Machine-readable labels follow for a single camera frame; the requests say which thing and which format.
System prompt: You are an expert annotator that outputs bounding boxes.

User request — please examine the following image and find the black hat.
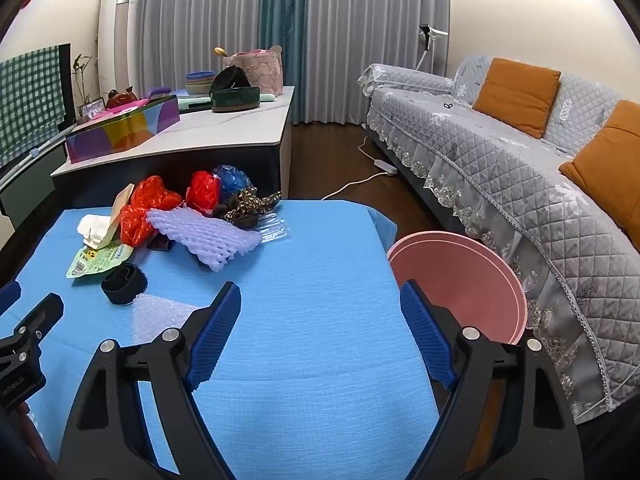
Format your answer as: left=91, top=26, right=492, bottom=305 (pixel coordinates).
left=209, top=66, right=253, bottom=93

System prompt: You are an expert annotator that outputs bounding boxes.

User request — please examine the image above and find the white power cable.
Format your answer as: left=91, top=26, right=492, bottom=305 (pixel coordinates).
left=320, top=135, right=388, bottom=201

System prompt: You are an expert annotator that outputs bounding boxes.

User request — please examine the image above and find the leopard print scrunchie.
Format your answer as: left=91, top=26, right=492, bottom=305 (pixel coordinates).
left=215, top=190, right=281, bottom=228

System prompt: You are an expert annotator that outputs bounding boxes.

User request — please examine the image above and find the small photo frame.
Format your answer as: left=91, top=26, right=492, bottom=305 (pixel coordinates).
left=77, top=97, right=106, bottom=120

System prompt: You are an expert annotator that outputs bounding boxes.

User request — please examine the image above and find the white floor lamp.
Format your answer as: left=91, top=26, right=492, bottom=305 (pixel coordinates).
left=415, top=24, right=449, bottom=73

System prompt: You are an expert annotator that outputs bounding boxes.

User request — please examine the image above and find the clear bubble wrap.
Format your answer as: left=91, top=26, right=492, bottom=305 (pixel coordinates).
left=131, top=294, right=201, bottom=346

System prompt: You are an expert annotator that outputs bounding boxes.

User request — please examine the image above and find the white foam net sleeve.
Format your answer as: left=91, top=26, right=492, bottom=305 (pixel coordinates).
left=146, top=207, right=263, bottom=273

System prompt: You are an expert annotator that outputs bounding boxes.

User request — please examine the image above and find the stack of pastel bowls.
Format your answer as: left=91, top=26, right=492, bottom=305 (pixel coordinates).
left=185, top=71, right=221, bottom=97

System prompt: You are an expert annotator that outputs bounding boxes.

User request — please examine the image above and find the teal curtain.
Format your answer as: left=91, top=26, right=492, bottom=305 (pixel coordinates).
left=257, top=0, right=313, bottom=125

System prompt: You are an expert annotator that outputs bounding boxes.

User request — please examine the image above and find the large orange-red plastic bag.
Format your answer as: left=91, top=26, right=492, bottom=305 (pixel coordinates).
left=120, top=176, right=183, bottom=248

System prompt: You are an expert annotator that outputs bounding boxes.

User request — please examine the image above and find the black plastic bag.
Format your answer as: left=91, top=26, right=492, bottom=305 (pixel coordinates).
left=101, top=263, right=147, bottom=306

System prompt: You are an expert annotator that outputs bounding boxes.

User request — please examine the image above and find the beige paper piece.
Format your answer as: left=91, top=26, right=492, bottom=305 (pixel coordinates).
left=107, top=183, right=136, bottom=248

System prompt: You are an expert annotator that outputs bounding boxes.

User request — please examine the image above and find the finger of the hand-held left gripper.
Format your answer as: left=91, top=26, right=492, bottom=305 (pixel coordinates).
left=0, top=292, right=64, bottom=361
left=0, top=280, right=22, bottom=317

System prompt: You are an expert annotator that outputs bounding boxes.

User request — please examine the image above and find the small red plastic bag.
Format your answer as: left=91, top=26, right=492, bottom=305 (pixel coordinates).
left=186, top=171, right=222, bottom=218

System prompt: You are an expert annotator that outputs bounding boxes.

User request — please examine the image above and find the blue plastic bag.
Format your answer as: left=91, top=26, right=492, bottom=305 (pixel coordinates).
left=212, top=164, right=253, bottom=201

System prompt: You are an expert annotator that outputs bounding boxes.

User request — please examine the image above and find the grey quilted sofa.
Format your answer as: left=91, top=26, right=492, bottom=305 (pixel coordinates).
left=359, top=54, right=640, bottom=426

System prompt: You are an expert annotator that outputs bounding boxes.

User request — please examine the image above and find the orange cushion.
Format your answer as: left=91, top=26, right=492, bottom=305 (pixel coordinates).
left=472, top=58, right=562, bottom=140
left=559, top=100, right=640, bottom=251

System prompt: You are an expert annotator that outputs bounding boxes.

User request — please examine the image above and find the grey curtain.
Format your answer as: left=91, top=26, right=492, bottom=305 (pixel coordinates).
left=129, top=0, right=266, bottom=96
left=300, top=0, right=451, bottom=126

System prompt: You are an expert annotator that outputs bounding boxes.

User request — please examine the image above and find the pink plastic bin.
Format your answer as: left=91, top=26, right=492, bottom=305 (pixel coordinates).
left=387, top=231, right=527, bottom=346

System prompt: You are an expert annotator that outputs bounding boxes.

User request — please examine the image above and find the reddish brown teapot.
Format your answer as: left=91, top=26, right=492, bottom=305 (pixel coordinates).
left=105, top=86, right=136, bottom=109

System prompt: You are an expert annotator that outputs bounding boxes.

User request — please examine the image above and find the blue table cover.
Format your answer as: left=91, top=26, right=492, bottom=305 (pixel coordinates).
left=0, top=200, right=441, bottom=480

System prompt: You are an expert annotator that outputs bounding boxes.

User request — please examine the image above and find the television cabinet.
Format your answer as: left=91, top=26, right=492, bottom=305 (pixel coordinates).
left=0, top=130, right=66, bottom=241

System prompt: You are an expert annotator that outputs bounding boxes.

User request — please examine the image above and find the multicoloured rectangular box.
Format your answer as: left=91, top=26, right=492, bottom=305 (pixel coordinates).
left=65, top=94, right=180, bottom=164

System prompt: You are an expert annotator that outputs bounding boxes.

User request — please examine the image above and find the green printed packet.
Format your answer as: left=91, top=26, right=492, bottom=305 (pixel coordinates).
left=66, top=242, right=135, bottom=286

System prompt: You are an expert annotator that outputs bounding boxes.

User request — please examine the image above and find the black television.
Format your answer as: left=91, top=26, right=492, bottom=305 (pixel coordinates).
left=0, top=44, right=72, bottom=171

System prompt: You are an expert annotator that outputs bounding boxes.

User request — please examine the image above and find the white-top coffee table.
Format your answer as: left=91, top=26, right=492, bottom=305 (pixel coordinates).
left=50, top=86, right=296, bottom=211

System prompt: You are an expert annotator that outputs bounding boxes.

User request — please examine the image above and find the pink lace basket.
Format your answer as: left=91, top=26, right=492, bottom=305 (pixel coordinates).
left=222, top=45, right=284, bottom=97

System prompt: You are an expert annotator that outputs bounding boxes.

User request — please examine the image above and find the green checked cloth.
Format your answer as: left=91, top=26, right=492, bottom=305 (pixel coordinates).
left=0, top=46, right=66, bottom=161

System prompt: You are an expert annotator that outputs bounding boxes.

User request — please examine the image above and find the thin bamboo plant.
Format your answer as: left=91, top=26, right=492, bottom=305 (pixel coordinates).
left=72, top=55, right=101, bottom=111

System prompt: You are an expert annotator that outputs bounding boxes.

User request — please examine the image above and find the white rod with blue ball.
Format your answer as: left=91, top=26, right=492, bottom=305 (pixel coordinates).
left=0, top=125, right=76, bottom=181

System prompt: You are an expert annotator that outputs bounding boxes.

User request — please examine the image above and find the white tower air conditioner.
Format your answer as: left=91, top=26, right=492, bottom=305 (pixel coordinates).
left=97, top=0, right=141, bottom=106

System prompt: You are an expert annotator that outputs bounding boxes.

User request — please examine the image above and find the white crumpled tissue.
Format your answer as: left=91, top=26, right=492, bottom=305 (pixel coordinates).
left=76, top=214, right=118, bottom=250

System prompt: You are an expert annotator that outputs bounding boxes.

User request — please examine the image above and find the pale green mat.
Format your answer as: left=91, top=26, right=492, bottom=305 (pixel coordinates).
left=177, top=92, right=278, bottom=111

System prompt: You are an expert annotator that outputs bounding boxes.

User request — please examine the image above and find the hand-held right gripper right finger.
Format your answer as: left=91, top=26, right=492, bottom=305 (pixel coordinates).
left=400, top=280, right=586, bottom=480

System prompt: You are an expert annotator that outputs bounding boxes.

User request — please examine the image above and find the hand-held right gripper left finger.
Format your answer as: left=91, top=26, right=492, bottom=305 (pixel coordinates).
left=59, top=281, right=242, bottom=480

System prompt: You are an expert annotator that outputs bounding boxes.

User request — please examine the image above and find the clear plastic bag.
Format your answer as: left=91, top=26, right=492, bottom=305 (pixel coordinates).
left=250, top=210, right=291, bottom=246

